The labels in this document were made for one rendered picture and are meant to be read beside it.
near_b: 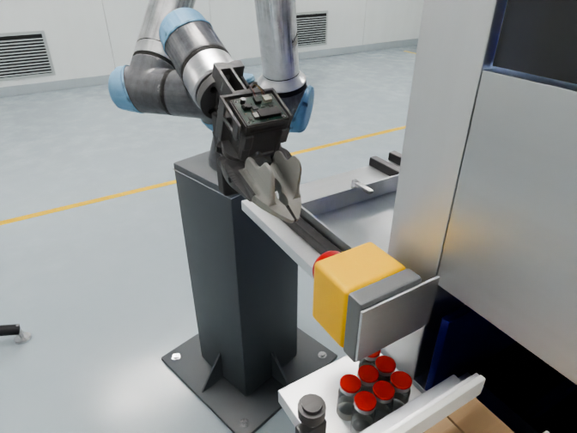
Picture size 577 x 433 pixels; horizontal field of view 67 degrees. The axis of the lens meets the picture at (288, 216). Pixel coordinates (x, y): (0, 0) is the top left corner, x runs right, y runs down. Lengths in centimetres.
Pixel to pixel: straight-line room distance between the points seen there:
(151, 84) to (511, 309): 60
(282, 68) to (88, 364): 128
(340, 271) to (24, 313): 186
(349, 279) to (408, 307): 6
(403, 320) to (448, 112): 19
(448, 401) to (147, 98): 61
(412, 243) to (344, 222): 33
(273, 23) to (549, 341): 79
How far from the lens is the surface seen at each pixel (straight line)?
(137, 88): 78
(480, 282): 40
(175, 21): 68
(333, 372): 52
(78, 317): 204
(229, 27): 604
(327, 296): 42
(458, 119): 37
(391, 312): 41
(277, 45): 100
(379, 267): 42
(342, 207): 81
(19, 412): 179
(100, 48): 561
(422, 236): 43
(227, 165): 53
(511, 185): 35
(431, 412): 39
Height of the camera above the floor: 128
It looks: 31 degrees down
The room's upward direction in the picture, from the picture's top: straight up
